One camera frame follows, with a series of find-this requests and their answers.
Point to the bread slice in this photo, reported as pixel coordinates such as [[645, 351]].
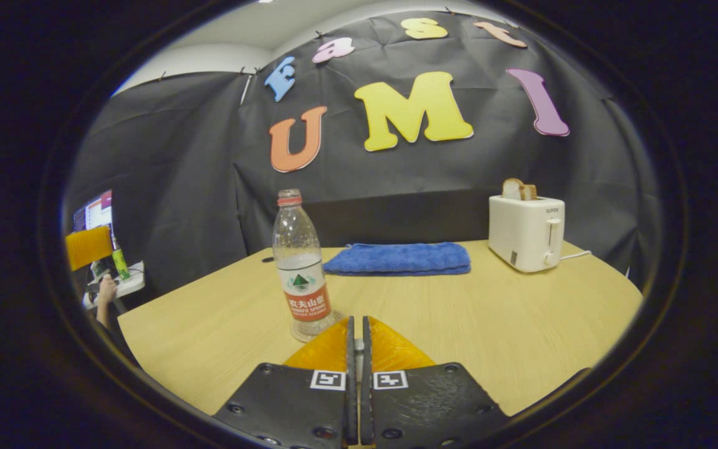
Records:
[[518, 190]]

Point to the computer monitor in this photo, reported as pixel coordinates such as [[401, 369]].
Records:
[[97, 215]]

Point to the green bottle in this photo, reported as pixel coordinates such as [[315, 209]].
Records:
[[121, 265]]

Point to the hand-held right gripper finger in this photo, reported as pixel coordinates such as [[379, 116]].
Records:
[[351, 399], [366, 399]]

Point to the white teacup lid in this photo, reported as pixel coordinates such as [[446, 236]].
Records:
[[359, 355]]

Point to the white side desk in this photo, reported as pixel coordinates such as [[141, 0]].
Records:
[[133, 280]]

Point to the black backdrop cloth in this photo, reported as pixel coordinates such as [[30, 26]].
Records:
[[178, 187]]

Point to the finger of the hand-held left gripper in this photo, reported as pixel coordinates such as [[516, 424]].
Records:
[[88, 248]]

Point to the blue folded towel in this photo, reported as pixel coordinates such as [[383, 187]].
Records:
[[396, 259]]

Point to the white toaster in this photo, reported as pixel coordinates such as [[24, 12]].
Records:
[[524, 234]]

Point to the clear water bottle red label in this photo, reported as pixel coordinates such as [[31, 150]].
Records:
[[300, 274]]

